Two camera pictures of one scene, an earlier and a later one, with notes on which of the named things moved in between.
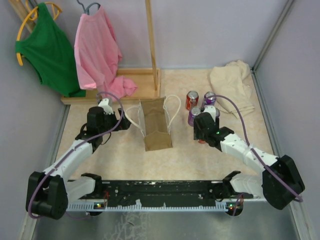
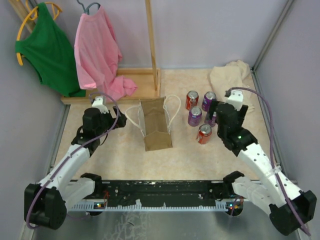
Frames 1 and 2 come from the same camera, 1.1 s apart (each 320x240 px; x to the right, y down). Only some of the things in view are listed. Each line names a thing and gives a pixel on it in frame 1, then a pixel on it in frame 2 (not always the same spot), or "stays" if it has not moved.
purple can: x=210 y=100 stays
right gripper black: x=198 y=134 -> x=241 y=113
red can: x=192 y=99 stays
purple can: x=194 y=111 stays
